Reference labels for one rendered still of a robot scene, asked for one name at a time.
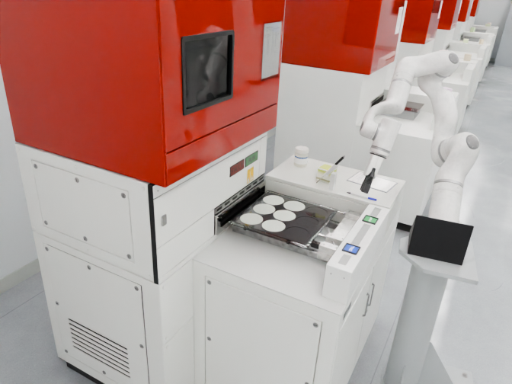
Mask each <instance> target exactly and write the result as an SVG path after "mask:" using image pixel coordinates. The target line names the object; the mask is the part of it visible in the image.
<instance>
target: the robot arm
mask: <svg viewBox="0 0 512 384"><path fill-rule="evenodd" d="M458 66H459V57H458V56H457V55H456V54H455V53H454V52H451V51H436V52H433V53H428V54H426V55H423V56H407V57H404V58H402V59H401V60H400V61H399V62H398V64H397V66H396V67H395V71H394V75H393V77H392V82H391V85H390V87H389V92H388V95H387V98H386V100H385V101H383V102H380V103H378V104H375V105H374V106H372V107H371V108H370V109H369V110H368V111H367V112H366V114H365V116H364V118H363V121H362V123H361V126H360V135H361V136H363V137H366V138H367V139H371V140H372V141H373V143H372V145H371V147H370V151H371V152H370V154H372V155H371V156H370V159H369V161H368V163H367V165H366V168H365V170H364V173H363V175H364V176H366V177H365V178H364V180H363V183H362V185H361V187H360V190H361V192H364V193H365V194H368V193H369V190H370V187H371V184H372V182H373V179H375V178H376V176H377V174H378V171H379V169H380V166H381V164H382V161H383V159H384V158H385V159H386V157H389V153H390V152H391V150H392V147H393V144H394V142H395V139H396V136H397V135H398V132H399V129H400V127H401V123H400V122H399V121H397V120H394V119H392V118H389V117H383V118H382V120H381V122H380V123H377V122H375V121H374V118H375V117H376V116H378V115H380V114H401V113H402V112H403V111H404V109H405V106H406V103H407V100H408V96H409V93H410V90H411V86H412V82H413V80H414V78H418V86H419V88H420V89H421V90H422V91H423V92H424V93H425V94H426V95H427V96H428V97H429V98H430V101H431V103H432V107H433V111H434V134H433V139H432V143H431V150H430V154H431V158H432V160H433V162H434V164H435V165H436V166H438V167H440V169H439V171H438V172H437V173H436V176H435V178H434V186H433V190H432V196H431V201H430V209H429V214H428V217H430V218H435V219H442V220H446V221H450V222H457V223H462V222H459V213H460V207H461V202H462V192H463V187H464V180H465V178H466V175H467V174H468V173H469V171H470V170H471V168H472V166H473V165H474V164H475V161H476V160H477V158H478V154H479V152H480V142H479V140H478V138H477V136H475V135H474V134H472V133H469V132H463V133H458V134H456V135H455V136H454V130H455V128H456V124H457V120H458V110H457V106H456V99H455V96H454V94H453V93H452V92H451V91H449V90H446V89H445V88H443V86H442V81H443V80H444V79H445V78H446V77H448V76H449V75H451V74H452V73H453V72H455V71H456V69H457V68H458Z"/></svg>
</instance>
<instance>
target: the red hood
mask: <svg viewBox="0 0 512 384"><path fill-rule="evenodd" d="M284 9H285V0H0V67H1V71H2V78H3V82H4V86H5V93H6V98H7V102H8V109H9V113H10V117H11V124H12V128H13V132H14V138H15V142H19V143H23V144H25V145H28V146H33V147H35V148H38V149H42V150H45V151H48V152H52V153H55V154H57V155H62V156H65V157H67V158H72V159H75V160H77V161H80V162H84V163H87V164H90V165H94V166H97V167H99V168H104V169H107V170H109V171H114V172H116V173H119V174H124V175H126V176H129V177H132V178H136V179H139V180H141V181H146V182H149V183H151V184H155V185H158V186H160V187H168V186H170V185H171V184H173V183H175V182H177V181H179V180H180V179H182V178H184V177H186V176H188V175H189V174H191V173H193V172H195V171H197V170H198V169H200V168H202V167H204V166H205V165H208V164H209V163H211V162H213V161H215V160H217V159H218V158H220V157H222V156H224V155H226V154H227V153H229V152H231V151H233V150H234V149H237V148H238V147H240V146H242V145H244V144H245V143H247V142H249V141H251V140H253V139H254V138H256V137H258V136H260V135H262V134H263V133H266V132H267V131H269V130H271V129H273V128H274V127H276V125H277V106H278V95H279V84H280V63H281V52H282V41H283V20H284Z"/></svg>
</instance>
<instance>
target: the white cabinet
mask: <svg viewBox="0 0 512 384"><path fill-rule="evenodd" d="M400 209H401V208H399V210H398V212H397V214H396V215H395V218H394V219H393V221H392V223H391V225H390V227H389V228H388V230H387V232H386V234H385V237H384V239H383V240H382V242H381V244H380V246H379V248H378V249H377V251H376V253H375V255H374V256H373V259H372V260H371V262H370V264H369V266H368V268H367V269H366V271H365V273H364V275H363V277H362V278H361V280H360V282H359V284H358V285H357V288H356V289H355V291H354V293H353V295H352V297H351V298H350V300H349V302H348V304H347V306H346V307H345V309H344V311H343V313H342V315H341V316H339V315H335V314H334V313H331V312H328V311H325V310H324V309H320V308H318V307H315V306H312V305H309V304H308V303H305V302H302V301H299V300H298V299H294V298H292V297H289V296H286V295H283V294H282V293H278V292H276V291H273V290H270V289H268V288H266V287H263V286H260V285H257V284H256V283H252V282H250V281H247V280H244V279H242V278H240V277H236V276H234V275H231V274H228V273H226V272H224V271H221V270H218V269H216V268H214V267H210V266H208V265H205V264H202V263H200V262H198V261H194V260H193V292H194V378H195V384H347V383H348V381H349V379H350V376H351V374H352V372H353V371H354V367H355V366H356V363H357V361H358V359H359V356H360V354H361V352H362V349H363V347H364V344H365V343H366V340H367V338H368V336H369V334H370V331H371V329H372V327H373V324H374V322H375V320H376V317H377V314H378V310H379V304H380V300H381V296H382V290H383V286H384V283H385V278H386V272H387V268H388V265H389V258H390V254H391V250H392V244H393V241H394V237H395V230H396V226H397V223H398V217H399V213H400Z"/></svg>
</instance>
